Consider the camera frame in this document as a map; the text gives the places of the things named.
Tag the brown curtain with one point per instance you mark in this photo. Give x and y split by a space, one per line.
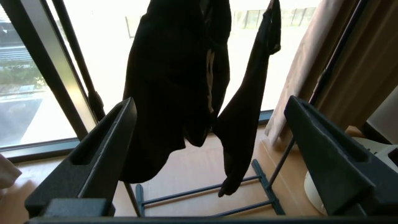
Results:
357 62
7 171

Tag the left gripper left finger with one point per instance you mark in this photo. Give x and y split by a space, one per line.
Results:
90 183

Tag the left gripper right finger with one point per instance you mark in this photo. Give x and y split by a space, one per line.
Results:
345 183

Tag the window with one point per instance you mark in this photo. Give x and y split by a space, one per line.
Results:
31 77

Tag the black clothes rack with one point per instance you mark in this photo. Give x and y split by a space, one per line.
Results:
77 62

